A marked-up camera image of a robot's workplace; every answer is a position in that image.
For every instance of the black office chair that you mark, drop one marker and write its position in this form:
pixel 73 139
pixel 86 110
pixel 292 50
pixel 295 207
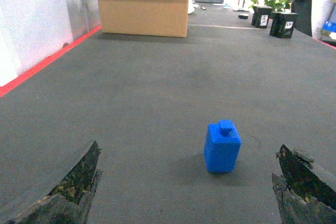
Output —
pixel 303 9

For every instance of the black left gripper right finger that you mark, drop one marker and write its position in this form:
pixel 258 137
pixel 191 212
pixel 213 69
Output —
pixel 305 192

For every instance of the black box far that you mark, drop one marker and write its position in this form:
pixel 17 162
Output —
pixel 261 16

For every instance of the small black flat object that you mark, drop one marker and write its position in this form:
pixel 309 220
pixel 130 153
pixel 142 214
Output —
pixel 243 16

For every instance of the large cardboard box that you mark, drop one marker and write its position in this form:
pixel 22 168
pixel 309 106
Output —
pixel 167 18

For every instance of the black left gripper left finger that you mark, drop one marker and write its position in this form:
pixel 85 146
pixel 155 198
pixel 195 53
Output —
pixel 64 194

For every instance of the blue bottle-shaped part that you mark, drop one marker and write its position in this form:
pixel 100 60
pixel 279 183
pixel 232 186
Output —
pixel 222 146

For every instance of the black box near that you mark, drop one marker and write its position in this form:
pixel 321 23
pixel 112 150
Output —
pixel 282 24

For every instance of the black box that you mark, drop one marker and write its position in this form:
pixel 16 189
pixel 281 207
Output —
pixel 261 16
pixel 282 24

